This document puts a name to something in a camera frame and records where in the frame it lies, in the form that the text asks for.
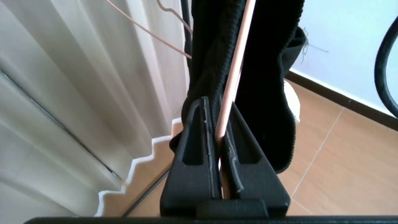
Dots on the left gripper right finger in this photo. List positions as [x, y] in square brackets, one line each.
[258, 183]

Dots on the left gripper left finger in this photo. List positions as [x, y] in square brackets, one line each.
[186, 183]

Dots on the black shorts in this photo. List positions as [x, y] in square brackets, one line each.
[264, 93]

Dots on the pink clothes hanger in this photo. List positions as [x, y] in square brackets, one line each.
[236, 62]
[149, 32]

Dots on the white laundry basket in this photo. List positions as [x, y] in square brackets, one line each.
[293, 102]

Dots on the black clothes rack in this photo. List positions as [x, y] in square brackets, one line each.
[187, 31]

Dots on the beige curtain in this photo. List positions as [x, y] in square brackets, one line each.
[77, 93]

